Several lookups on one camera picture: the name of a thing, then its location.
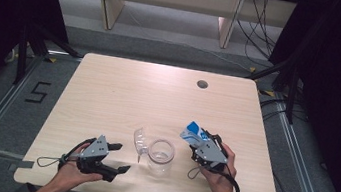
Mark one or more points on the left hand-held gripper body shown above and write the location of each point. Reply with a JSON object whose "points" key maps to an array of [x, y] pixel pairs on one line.
{"points": [[95, 152]]}

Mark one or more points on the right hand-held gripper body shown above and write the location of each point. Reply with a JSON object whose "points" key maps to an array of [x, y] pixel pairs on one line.
{"points": [[209, 153]]}

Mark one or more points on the white blue milk pouch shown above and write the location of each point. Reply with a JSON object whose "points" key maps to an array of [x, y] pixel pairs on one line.
{"points": [[191, 132]]}

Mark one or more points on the clear plastic cup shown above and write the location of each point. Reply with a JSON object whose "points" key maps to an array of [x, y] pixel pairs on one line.
{"points": [[160, 162]]}

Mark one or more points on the person's right hand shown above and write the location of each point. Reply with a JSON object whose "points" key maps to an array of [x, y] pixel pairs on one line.
{"points": [[222, 180]]}

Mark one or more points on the person's left hand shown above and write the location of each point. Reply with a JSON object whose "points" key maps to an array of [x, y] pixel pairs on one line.
{"points": [[68, 171]]}

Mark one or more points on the grey tape strip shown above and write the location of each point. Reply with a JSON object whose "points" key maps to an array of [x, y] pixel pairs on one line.
{"points": [[24, 165]]}

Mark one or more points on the black metal stand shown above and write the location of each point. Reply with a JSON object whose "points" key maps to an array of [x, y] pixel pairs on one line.
{"points": [[22, 55], [292, 93]]}

